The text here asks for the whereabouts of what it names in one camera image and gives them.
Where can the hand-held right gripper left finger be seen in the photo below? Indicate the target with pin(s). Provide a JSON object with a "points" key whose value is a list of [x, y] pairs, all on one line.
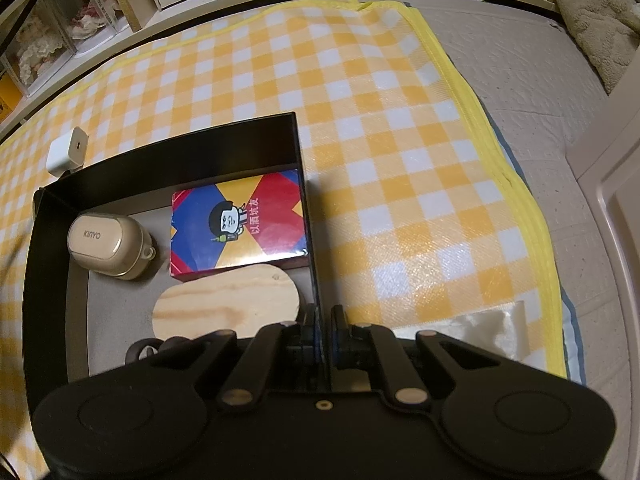
{"points": [[310, 332]]}

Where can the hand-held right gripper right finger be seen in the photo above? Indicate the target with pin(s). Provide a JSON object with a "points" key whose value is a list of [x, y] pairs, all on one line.
{"points": [[340, 335]]}

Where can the oval wooden box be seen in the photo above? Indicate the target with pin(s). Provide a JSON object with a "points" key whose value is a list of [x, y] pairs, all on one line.
{"points": [[225, 305]]}

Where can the colourful card box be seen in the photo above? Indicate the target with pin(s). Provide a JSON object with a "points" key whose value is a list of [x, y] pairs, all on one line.
{"points": [[240, 225]]}

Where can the black shallow tray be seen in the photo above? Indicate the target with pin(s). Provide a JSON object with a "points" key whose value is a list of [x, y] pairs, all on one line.
{"points": [[112, 310]]}

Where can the beige earbuds case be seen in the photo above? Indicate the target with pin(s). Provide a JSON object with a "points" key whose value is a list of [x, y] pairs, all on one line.
{"points": [[105, 242]]}

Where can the clear plastic wrapper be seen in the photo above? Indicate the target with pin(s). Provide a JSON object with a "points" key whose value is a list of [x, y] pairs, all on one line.
{"points": [[480, 325]]}

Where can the yellow white checkered mat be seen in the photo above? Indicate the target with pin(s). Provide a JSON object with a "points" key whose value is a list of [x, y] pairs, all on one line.
{"points": [[380, 160]]}

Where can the grey quilted mattress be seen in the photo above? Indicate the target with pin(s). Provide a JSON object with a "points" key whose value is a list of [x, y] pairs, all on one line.
{"points": [[525, 110]]}

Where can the white panelled board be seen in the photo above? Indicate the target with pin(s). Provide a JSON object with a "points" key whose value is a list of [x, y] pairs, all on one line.
{"points": [[620, 210]]}

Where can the doll in clear case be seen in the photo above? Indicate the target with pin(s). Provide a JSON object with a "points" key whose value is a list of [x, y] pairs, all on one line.
{"points": [[85, 10], [35, 45]]}

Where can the beige plush blanket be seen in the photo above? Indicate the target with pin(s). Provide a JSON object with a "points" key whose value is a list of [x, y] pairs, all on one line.
{"points": [[600, 15]]}

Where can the white wall charger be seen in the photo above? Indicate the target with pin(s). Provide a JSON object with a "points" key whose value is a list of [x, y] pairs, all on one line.
{"points": [[67, 152]]}

